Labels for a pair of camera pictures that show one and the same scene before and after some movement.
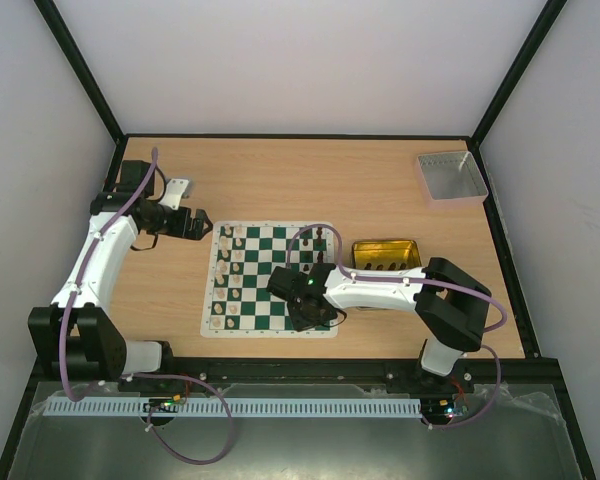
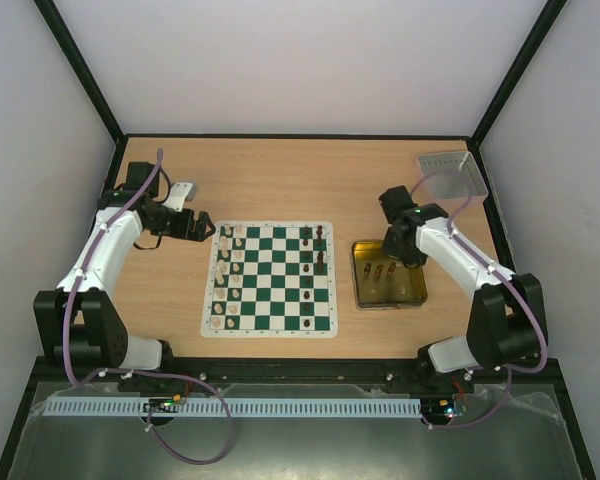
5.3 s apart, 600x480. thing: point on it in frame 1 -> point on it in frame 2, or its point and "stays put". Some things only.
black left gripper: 181,229 stays put
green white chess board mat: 238,259 stays put
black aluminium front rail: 515,371 stays put
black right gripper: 280,284 -> 403,248
